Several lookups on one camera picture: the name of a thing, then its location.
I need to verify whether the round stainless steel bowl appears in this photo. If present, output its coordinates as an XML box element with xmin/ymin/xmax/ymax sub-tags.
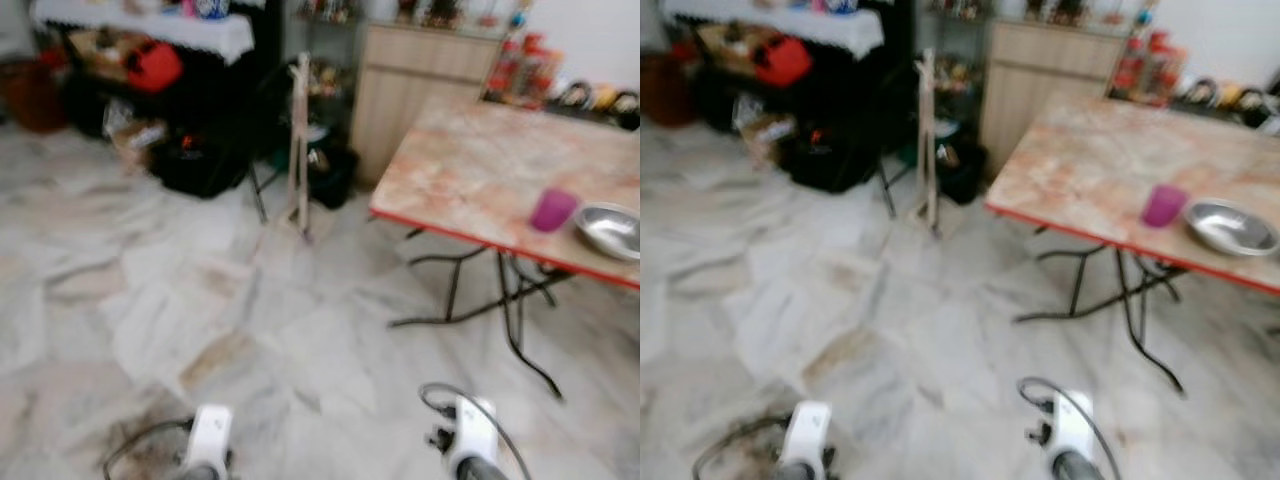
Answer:
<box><xmin>1183</xmin><ymin>198</ymin><xmax>1280</xmax><ymax>258</ymax></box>
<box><xmin>573</xmin><ymin>203</ymin><xmax>641</xmax><ymax>263</ymax></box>

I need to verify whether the purple plastic cup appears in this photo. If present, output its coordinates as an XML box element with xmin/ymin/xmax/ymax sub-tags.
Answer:
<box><xmin>1141</xmin><ymin>183</ymin><xmax>1189</xmax><ymax>229</ymax></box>
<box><xmin>530</xmin><ymin>188</ymin><xmax>579</xmax><ymax>234</ymax></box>

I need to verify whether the brown round pot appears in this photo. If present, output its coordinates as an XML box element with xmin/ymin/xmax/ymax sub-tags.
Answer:
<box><xmin>0</xmin><ymin>58</ymin><xmax>69</xmax><ymax>135</ymax></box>
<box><xmin>640</xmin><ymin>52</ymin><xmax>697</xmax><ymax>130</ymax></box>

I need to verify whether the large black bag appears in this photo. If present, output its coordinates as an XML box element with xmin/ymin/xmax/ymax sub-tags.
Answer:
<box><xmin>779</xmin><ymin>124</ymin><xmax>882</xmax><ymax>195</ymax></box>
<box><xmin>150</xmin><ymin>128</ymin><xmax>251</xmax><ymax>199</ymax></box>

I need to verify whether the red lid plastic jar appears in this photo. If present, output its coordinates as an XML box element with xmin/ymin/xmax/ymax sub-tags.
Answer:
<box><xmin>486</xmin><ymin>42</ymin><xmax>519</xmax><ymax>103</ymax></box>
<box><xmin>515</xmin><ymin>33</ymin><xmax>547</xmax><ymax>103</ymax></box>
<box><xmin>1112</xmin><ymin>38</ymin><xmax>1145</xmax><ymax>99</ymax></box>
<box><xmin>1142</xmin><ymin>30</ymin><xmax>1173</xmax><ymax>101</ymax></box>

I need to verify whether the red bag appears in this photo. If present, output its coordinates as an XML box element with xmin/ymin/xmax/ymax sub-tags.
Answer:
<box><xmin>124</xmin><ymin>40</ymin><xmax>185</xmax><ymax>95</ymax></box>
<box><xmin>752</xmin><ymin>36</ymin><xmax>814</xmax><ymax>89</ymax></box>

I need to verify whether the white lace table cloth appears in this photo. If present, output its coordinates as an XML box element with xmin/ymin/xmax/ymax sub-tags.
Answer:
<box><xmin>30</xmin><ymin>0</ymin><xmax>256</xmax><ymax>66</ymax></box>
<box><xmin>660</xmin><ymin>0</ymin><xmax>887</xmax><ymax>60</ymax></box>

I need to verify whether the light wooden cabinet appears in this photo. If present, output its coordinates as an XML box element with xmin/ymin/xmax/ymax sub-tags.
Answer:
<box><xmin>350</xmin><ymin>24</ymin><xmax>501</xmax><ymax>187</ymax></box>
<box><xmin>979</xmin><ymin>21</ymin><xmax>1131</xmax><ymax>182</ymax></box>

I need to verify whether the black side table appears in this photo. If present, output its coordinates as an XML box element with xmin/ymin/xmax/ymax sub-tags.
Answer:
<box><xmin>58</xmin><ymin>15</ymin><xmax>289</xmax><ymax>161</ymax></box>
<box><xmin>690</xmin><ymin>12</ymin><xmax>917</xmax><ymax>156</ymax></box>

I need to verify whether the slim wooden stand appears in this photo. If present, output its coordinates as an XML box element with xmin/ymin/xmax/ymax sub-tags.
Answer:
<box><xmin>914</xmin><ymin>48</ymin><xmax>942</xmax><ymax>237</ymax></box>
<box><xmin>286</xmin><ymin>52</ymin><xmax>314</xmax><ymax>242</ymax></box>

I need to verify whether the small black bag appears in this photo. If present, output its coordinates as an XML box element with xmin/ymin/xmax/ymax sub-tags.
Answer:
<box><xmin>935</xmin><ymin>135</ymin><xmax>990</xmax><ymax>205</ymax></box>
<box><xmin>305</xmin><ymin>140</ymin><xmax>360</xmax><ymax>210</ymax></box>

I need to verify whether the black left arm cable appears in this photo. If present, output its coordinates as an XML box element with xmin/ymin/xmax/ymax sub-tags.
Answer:
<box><xmin>102</xmin><ymin>417</ymin><xmax>193</xmax><ymax>480</ymax></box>
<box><xmin>692</xmin><ymin>415</ymin><xmax>786</xmax><ymax>480</ymax></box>

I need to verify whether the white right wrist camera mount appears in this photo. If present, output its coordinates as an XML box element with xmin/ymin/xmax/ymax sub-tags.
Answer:
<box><xmin>440</xmin><ymin>395</ymin><xmax>499</xmax><ymax>477</ymax></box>
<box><xmin>1040</xmin><ymin>390</ymin><xmax>1097</xmax><ymax>473</ymax></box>

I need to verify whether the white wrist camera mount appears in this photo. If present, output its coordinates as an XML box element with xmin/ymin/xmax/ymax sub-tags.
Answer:
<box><xmin>185</xmin><ymin>404</ymin><xmax>235</xmax><ymax>477</ymax></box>
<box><xmin>1040</xmin><ymin>390</ymin><xmax>1097</xmax><ymax>473</ymax></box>
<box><xmin>780</xmin><ymin>401</ymin><xmax>834</xmax><ymax>472</ymax></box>
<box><xmin>440</xmin><ymin>395</ymin><xmax>499</xmax><ymax>477</ymax></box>

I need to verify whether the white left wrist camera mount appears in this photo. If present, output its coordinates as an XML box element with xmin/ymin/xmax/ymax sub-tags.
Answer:
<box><xmin>185</xmin><ymin>404</ymin><xmax>235</xmax><ymax>477</ymax></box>
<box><xmin>780</xmin><ymin>401</ymin><xmax>834</xmax><ymax>472</ymax></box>

